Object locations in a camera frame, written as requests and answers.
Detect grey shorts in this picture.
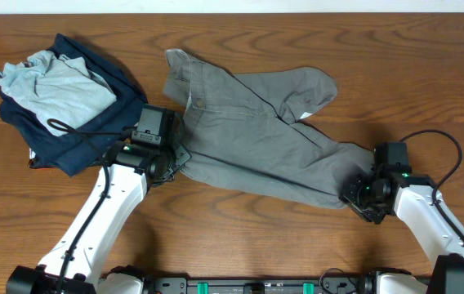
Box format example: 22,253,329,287
163,49,373,209

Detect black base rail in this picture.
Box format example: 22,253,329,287
100,265,433,294

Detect light grey folded shirt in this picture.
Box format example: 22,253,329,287
0,51,117,136

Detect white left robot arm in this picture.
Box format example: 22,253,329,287
6,140,191,294

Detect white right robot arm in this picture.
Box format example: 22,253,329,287
340,172,464,293

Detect navy blue folded garment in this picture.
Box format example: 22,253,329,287
0,33,147,176

